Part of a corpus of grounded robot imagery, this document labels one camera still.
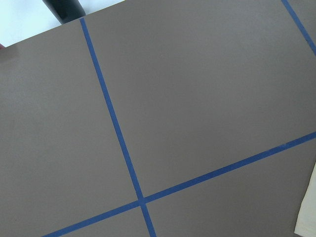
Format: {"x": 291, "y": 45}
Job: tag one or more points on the beige long sleeve printed shirt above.
{"x": 306, "y": 220}

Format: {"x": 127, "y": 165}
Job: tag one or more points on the black object at corner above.
{"x": 65, "y": 11}

